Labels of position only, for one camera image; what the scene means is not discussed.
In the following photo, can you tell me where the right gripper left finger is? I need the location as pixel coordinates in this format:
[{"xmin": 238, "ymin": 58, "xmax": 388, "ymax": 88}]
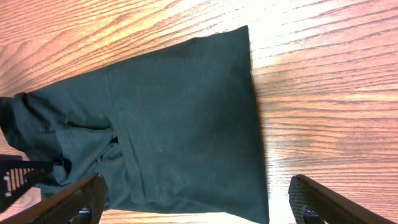
[{"xmin": 1, "ymin": 174, "xmax": 108, "ymax": 224}]

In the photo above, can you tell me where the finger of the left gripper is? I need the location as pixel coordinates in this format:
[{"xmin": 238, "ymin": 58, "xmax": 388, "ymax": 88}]
[{"xmin": 1, "ymin": 154, "xmax": 53, "ymax": 212}]

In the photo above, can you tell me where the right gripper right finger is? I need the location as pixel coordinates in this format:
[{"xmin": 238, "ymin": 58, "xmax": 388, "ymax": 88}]
[{"xmin": 289, "ymin": 174, "xmax": 394, "ymax": 224}]

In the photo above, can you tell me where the black t-shirt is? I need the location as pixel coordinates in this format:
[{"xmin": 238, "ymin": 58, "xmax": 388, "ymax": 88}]
[{"xmin": 1, "ymin": 26, "xmax": 269, "ymax": 223}]

